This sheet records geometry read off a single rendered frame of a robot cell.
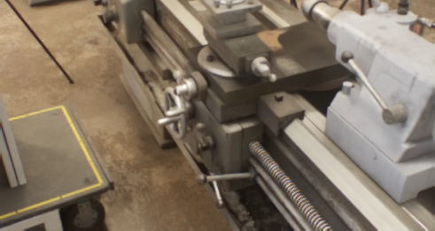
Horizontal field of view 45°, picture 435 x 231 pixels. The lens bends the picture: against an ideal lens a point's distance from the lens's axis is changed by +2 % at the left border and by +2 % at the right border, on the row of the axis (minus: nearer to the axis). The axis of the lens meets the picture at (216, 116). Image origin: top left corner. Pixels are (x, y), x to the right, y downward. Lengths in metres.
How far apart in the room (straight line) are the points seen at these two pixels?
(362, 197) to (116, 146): 1.77
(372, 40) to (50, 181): 1.43
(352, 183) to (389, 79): 0.30
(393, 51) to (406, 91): 0.11
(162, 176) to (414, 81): 1.62
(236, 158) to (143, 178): 1.02
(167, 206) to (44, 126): 0.70
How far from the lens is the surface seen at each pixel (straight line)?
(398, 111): 1.41
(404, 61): 1.44
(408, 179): 1.43
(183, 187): 2.66
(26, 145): 2.55
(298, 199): 1.58
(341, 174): 1.52
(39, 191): 2.29
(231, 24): 1.76
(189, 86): 1.75
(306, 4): 1.80
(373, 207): 1.45
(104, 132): 3.06
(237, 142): 1.74
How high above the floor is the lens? 1.83
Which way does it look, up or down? 36 degrees down
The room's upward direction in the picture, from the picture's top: straight up
